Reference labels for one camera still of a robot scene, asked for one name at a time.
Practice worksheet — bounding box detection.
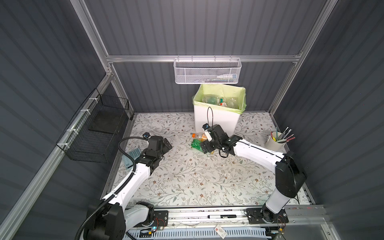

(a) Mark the orange label orange cap bottle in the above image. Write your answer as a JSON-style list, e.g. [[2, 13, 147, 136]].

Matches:
[[192, 133, 207, 142]]

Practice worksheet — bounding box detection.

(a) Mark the green soda bottle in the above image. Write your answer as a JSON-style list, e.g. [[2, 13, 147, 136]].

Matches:
[[191, 139, 203, 152], [202, 95, 225, 106]]

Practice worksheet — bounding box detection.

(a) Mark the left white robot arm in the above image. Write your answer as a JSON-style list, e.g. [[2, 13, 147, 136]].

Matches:
[[75, 133, 173, 240]]

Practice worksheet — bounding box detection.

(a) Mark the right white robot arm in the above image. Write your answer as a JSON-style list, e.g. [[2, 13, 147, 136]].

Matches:
[[200, 124, 307, 216]]

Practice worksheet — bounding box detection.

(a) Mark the white trash bin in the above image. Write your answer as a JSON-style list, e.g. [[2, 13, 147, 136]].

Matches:
[[194, 106, 241, 136]]

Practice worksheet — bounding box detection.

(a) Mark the green bin liner bag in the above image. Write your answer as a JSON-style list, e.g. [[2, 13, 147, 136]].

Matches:
[[193, 84, 247, 115]]

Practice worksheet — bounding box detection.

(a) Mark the white pencil cup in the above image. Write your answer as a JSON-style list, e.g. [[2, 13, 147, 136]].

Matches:
[[265, 132, 286, 152]]

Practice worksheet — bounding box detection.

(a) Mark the black marker pen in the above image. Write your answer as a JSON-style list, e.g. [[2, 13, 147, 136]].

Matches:
[[208, 215, 237, 219]]

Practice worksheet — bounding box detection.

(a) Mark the white red tag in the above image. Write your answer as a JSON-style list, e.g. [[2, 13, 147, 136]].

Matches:
[[215, 225, 227, 239]]

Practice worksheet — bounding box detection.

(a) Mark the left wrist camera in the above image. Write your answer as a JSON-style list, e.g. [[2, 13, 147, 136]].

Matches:
[[143, 132, 151, 140]]

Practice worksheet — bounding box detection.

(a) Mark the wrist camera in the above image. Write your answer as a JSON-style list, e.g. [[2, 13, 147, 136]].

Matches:
[[203, 124, 213, 142], [143, 132, 151, 140]]

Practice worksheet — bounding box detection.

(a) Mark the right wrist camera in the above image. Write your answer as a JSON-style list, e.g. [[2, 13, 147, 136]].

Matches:
[[203, 124, 213, 142]]

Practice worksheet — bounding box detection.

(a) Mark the black wire basket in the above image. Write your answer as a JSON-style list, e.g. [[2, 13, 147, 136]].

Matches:
[[57, 90, 130, 164]]

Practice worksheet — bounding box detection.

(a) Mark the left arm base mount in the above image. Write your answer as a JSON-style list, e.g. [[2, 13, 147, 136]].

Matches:
[[134, 210, 169, 230]]

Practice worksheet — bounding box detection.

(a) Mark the white wire mesh basket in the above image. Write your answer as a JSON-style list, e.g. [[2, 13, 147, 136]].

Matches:
[[173, 58, 242, 85]]

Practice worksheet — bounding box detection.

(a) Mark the black corrugated cable hose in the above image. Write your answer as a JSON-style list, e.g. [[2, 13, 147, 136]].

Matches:
[[74, 136, 149, 240]]

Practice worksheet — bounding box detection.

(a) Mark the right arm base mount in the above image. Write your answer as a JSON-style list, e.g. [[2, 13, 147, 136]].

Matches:
[[244, 206, 289, 224]]

